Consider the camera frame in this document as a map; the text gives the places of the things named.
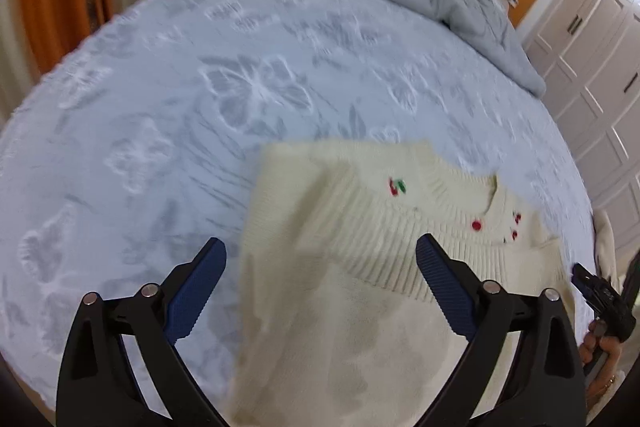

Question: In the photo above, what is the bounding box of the person's right hand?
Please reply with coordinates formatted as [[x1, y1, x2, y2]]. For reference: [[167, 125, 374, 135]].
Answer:
[[579, 320, 627, 414]]

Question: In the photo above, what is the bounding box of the light blue butterfly blanket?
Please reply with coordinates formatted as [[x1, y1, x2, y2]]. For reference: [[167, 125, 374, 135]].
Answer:
[[0, 0, 601, 427]]

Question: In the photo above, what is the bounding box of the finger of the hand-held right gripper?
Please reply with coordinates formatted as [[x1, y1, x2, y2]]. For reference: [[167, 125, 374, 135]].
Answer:
[[572, 262, 609, 309]]

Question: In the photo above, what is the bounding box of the white panelled wardrobe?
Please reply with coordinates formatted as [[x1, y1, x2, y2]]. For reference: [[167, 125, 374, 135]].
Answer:
[[520, 0, 640, 258]]

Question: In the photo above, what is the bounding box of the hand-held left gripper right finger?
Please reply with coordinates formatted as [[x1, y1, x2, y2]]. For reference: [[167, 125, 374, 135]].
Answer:
[[415, 233, 587, 427]]

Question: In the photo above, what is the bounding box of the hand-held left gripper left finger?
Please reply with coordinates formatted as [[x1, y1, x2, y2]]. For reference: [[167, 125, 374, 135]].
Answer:
[[56, 238, 228, 427]]

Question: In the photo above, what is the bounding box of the cream knitted cherry sweater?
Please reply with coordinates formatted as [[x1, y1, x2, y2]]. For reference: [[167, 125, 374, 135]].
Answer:
[[231, 138, 575, 427]]

